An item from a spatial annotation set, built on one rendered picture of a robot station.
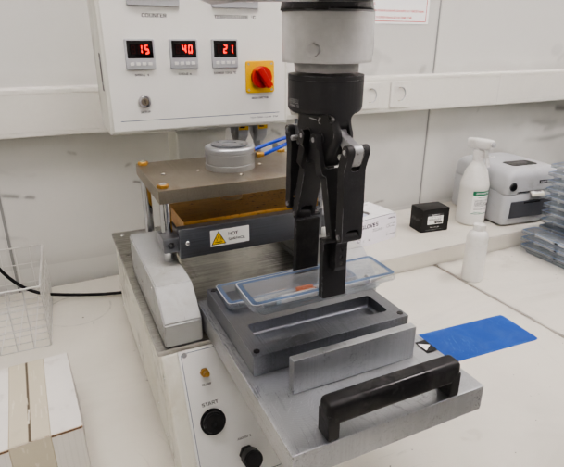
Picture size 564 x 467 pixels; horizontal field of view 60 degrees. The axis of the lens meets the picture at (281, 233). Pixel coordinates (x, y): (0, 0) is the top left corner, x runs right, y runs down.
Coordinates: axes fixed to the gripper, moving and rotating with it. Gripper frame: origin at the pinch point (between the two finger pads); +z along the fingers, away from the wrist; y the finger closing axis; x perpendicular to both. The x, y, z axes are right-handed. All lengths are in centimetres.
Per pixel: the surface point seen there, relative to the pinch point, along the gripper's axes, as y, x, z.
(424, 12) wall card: -77, 76, -29
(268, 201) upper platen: -24.7, 4.6, 1.5
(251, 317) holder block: -2.6, -7.4, 7.4
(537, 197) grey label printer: -47, 100, 21
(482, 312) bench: -20, 53, 32
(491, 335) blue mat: -13, 48, 32
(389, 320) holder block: 4.9, 7.1, 7.3
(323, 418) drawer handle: 15.1, -7.7, 7.5
